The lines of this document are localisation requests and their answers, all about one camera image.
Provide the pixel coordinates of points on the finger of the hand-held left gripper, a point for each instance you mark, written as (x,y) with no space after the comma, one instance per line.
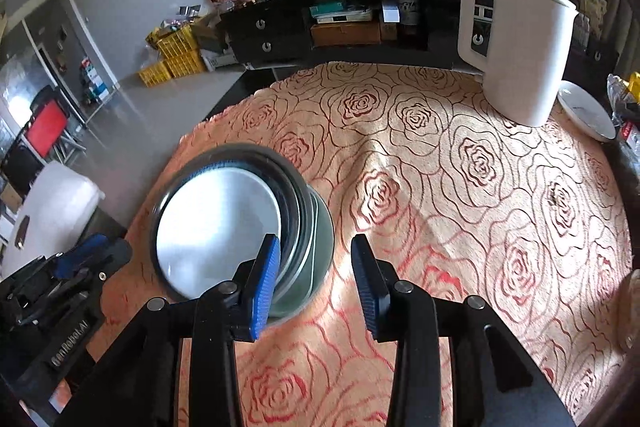
(82,252)
(107,262)

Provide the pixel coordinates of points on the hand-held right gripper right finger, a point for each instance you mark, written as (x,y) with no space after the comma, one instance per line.
(367,287)

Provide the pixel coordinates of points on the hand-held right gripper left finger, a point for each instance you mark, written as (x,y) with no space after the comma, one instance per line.
(265,287)

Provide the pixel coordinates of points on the large stainless steel bowl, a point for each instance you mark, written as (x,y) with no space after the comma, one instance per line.
(320,247)

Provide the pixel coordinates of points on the white bowl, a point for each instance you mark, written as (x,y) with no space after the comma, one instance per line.
(215,227)

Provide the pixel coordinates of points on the white cushion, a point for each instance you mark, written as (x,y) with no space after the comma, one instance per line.
(55,212)

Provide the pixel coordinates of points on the rose patterned tablecloth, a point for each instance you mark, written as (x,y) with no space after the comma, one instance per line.
(450,232)

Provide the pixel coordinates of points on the red chair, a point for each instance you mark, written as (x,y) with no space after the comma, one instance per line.
(46,129)

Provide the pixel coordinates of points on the stack of colourful boxes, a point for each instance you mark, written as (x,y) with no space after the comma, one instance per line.
(96,79)

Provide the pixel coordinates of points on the yellow plastic crate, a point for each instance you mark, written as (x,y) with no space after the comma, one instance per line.
(154,74)
(175,41)
(185,64)

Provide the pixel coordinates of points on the white plastic basket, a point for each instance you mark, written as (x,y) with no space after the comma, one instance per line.
(219,61)

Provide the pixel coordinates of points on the cardboard box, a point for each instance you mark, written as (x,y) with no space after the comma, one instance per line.
(207,34)

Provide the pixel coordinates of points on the wooden box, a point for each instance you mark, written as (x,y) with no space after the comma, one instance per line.
(345,34)

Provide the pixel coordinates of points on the black television cabinet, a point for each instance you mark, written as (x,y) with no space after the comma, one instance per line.
(280,32)

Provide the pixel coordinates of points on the small white box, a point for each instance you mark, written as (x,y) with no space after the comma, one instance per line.
(390,12)

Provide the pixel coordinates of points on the teal flat box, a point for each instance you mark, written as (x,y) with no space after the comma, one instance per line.
(340,12)

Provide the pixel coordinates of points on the white electric kettle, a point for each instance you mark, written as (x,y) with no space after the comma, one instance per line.
(525,57)

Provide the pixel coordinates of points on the white round plate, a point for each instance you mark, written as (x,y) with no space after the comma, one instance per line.
(585,112)

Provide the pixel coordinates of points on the patterned jar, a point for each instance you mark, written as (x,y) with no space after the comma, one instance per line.
(407,9)

